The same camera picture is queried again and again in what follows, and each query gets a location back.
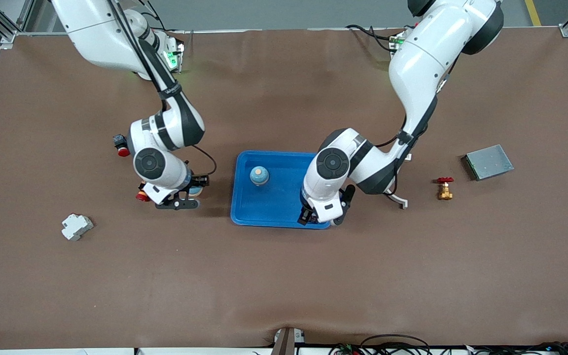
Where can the blue call bell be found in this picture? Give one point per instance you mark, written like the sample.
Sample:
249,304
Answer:
195,192
259,175

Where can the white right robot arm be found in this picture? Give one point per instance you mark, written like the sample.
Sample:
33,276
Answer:
91,34

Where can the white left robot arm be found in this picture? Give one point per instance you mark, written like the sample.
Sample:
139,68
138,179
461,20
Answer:
422,64

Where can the blue plastic tray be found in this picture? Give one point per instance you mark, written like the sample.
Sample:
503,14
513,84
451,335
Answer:
274,209

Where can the red emergency stop, orange base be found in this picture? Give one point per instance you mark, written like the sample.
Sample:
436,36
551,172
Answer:
142,196

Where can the white curved plastic clamp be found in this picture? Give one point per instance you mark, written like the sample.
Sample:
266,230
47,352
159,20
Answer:
401,201

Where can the red push button, black base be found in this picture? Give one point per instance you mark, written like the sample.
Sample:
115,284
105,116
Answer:
123,148

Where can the white circuit breaker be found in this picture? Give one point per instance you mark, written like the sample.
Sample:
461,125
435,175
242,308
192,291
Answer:
77,227

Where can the grey table edge clamp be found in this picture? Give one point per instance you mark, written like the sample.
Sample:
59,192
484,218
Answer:
284,342

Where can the perforated metal power supply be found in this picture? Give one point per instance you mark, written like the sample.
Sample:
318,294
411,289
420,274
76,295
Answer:
488,162

